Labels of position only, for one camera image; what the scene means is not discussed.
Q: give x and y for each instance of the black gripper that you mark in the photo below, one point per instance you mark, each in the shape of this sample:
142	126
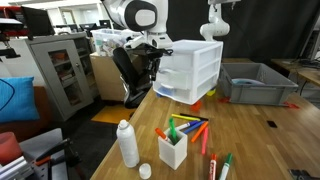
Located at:
151	53

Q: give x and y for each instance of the white cabinet drawer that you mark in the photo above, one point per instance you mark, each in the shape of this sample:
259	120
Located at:
171	93
178	60
173	79

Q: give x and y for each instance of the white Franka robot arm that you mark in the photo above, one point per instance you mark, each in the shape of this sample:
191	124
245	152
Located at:
143	16

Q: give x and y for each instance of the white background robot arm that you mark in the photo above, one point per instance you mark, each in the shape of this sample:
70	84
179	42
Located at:
215	23

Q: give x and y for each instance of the blue cabinet riser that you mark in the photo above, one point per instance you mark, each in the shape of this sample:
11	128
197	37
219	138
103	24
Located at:
158	95

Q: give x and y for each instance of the white top cabinet drawer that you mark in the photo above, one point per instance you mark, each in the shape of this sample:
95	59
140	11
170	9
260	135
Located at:
178	60

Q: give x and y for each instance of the white bottom cabinet drawer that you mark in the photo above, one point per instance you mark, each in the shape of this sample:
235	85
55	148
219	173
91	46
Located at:
171	93

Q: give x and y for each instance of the small white drawer cabinet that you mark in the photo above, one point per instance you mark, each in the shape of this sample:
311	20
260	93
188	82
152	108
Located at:
200	66

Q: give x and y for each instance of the light wooden cabinet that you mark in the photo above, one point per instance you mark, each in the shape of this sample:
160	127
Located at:
106	78

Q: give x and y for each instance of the orange cabinet riser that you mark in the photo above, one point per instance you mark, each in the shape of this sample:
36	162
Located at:
196	106

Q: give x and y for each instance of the yellow cabinet riser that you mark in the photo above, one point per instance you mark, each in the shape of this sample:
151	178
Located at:
210	92

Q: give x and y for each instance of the grey metal glass-door cabinet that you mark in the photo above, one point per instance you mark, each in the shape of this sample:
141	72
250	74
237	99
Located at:
63	73

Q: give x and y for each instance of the black office chair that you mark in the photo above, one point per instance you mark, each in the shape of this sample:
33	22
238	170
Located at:
130	78

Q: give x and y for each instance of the clear plastic storage bin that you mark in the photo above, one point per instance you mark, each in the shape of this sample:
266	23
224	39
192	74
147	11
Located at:
106	40

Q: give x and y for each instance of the yellow marker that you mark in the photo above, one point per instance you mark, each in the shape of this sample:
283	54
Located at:
185	117

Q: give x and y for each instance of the black marker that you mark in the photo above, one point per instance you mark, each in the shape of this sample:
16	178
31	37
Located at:
195	117

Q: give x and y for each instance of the green marker in holder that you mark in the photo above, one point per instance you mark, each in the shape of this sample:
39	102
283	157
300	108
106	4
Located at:
172	130

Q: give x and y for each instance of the white marker blue cap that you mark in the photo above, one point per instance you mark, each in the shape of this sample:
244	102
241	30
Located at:
186	125

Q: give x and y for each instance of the orange marker in holder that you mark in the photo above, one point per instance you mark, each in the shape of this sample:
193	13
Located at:
162	134

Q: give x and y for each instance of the red clip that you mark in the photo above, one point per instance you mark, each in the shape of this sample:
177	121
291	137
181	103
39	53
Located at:
291	105
224	99

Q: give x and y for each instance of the white spray bottle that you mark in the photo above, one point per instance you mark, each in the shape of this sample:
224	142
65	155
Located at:
127	145

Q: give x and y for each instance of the white square pen holder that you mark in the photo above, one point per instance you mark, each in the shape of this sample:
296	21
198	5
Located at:
172	151

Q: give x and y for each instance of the pink marker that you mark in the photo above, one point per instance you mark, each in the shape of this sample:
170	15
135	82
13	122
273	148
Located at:
204	140

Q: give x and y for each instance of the blue white item in crate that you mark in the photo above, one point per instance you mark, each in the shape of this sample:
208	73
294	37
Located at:
246	81

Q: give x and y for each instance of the white bottle cap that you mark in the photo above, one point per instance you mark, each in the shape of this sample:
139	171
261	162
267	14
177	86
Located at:
145	171

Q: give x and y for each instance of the black dish rack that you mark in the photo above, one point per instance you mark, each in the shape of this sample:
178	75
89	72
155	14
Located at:
256	85

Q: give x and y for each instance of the red capped white marker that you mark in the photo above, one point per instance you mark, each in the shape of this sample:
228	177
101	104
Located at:
212	166

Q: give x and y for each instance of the green capped white marker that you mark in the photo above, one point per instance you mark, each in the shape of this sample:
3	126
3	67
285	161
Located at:
225	166

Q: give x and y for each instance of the black computer monitor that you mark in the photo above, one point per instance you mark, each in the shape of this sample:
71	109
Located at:
37	21

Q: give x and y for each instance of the orange black bar clamp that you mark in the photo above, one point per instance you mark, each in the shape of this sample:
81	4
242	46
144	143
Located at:
55	150

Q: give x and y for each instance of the small black flat object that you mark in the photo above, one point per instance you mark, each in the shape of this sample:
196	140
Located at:
271	124

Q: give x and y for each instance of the brown sofa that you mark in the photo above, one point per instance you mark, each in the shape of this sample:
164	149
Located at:
23	120

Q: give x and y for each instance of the blue pillow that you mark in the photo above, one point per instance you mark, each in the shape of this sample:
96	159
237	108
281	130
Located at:
16	99

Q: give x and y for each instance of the wooden side desk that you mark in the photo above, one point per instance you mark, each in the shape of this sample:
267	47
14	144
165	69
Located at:
300	71

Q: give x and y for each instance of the red cylinder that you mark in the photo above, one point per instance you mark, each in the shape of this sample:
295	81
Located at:
8	147

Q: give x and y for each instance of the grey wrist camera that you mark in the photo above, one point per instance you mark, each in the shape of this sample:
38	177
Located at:
135	41

